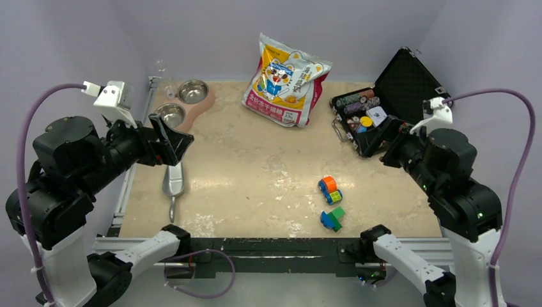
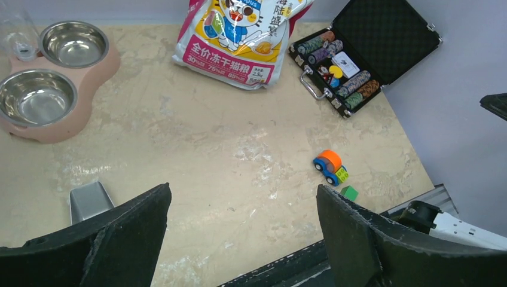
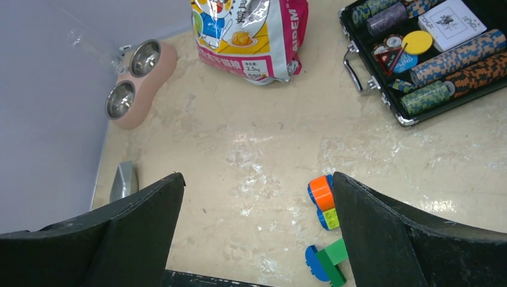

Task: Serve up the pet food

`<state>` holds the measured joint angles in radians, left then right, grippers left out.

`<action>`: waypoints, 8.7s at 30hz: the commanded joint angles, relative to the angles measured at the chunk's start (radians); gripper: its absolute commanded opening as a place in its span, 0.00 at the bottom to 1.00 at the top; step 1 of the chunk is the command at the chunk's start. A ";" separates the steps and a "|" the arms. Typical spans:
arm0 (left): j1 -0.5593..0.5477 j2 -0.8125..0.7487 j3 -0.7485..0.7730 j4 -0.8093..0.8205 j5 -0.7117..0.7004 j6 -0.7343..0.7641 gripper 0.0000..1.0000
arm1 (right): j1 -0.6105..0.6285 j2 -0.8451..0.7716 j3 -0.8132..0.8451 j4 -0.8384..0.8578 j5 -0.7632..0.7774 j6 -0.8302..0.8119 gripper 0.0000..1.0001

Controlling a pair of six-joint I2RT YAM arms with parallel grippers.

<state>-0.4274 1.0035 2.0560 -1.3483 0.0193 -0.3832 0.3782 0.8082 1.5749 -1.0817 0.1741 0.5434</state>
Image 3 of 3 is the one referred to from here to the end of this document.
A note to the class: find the cat food bag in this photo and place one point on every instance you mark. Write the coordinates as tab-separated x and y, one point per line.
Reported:
254	39

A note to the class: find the metal food scoop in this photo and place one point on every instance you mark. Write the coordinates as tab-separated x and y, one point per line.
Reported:
125	182

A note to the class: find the pink double pet bowl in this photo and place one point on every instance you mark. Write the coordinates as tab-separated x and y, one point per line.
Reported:
150	66

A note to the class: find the yellow round chip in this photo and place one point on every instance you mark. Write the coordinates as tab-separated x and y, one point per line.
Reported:
417	42

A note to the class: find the clear plastic bottle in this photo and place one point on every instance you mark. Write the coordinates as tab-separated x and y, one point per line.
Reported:
108	58

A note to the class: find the white playing card box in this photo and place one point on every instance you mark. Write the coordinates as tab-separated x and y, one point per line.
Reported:
450	24

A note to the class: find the black poker chip case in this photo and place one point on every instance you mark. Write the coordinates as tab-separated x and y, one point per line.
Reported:
419	87

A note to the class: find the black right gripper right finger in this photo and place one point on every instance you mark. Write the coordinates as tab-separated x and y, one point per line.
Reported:
391	243

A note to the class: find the orange blue toy car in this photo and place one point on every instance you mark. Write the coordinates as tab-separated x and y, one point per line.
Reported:
320	193

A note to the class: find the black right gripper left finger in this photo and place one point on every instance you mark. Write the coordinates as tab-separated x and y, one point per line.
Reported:
124	243

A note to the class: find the green blue toy blocks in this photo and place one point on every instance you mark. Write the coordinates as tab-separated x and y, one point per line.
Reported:
324	263

